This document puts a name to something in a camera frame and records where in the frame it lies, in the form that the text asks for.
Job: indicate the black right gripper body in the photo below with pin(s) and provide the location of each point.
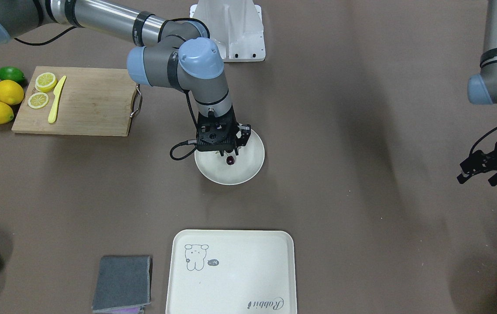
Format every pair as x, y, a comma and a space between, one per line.
244, 134

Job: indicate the beige round plate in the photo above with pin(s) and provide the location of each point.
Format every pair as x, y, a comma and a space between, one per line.
250, 160

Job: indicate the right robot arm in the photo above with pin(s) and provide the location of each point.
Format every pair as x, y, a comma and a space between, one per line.
168, 53

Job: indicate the cream rabbit tray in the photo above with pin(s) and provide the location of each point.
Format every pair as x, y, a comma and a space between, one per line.
232, 272

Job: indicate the bamboo cutting board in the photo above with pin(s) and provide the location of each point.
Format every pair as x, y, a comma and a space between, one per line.
93, 102

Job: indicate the yellow plastic knife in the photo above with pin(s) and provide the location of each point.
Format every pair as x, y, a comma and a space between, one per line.
53, 114

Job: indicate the grey folded cloth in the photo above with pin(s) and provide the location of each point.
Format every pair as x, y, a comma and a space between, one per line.
123, 284

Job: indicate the lemon half slice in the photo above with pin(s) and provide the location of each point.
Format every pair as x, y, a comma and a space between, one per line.
38, 100
45, 82

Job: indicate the green lime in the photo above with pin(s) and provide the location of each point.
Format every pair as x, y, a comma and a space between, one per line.
12, 73

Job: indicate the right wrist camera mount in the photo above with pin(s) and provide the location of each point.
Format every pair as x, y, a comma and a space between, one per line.
211, 137

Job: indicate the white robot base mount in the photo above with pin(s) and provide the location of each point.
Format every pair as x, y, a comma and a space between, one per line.
236, 27

